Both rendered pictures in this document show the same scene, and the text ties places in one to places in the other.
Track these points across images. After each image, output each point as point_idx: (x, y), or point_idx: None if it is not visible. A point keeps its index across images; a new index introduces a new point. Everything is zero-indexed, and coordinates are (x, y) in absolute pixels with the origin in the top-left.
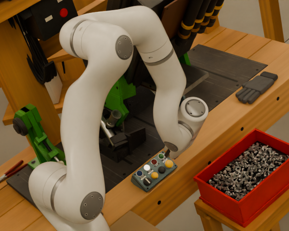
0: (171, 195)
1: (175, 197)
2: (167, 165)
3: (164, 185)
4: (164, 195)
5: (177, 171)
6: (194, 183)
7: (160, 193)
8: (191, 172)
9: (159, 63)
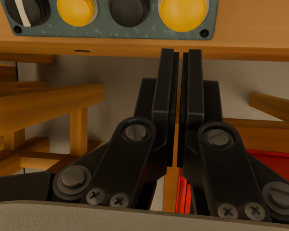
0: (139, 53)
1: (154, 55)
2: (166, 15)
3: (110, 47)
4: (109, 51)
5: (195, 46)
6: (240, 58)
7: (89, 48)
8: (253, 54)
9: None
